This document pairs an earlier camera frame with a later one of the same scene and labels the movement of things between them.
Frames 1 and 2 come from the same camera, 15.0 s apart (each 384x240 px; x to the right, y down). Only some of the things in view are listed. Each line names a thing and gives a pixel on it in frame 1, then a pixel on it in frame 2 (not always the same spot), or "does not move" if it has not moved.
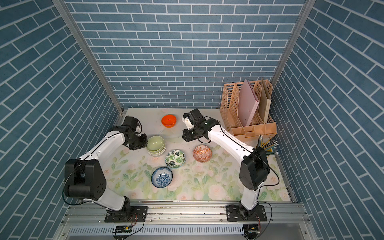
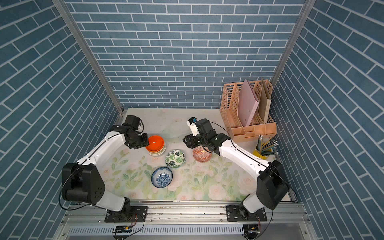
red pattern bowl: x=202 y=153 does not move
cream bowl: x=159 y=152 does not move
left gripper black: x=144 y=142 does not move
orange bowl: x=169 y=121 → x=156 y=143
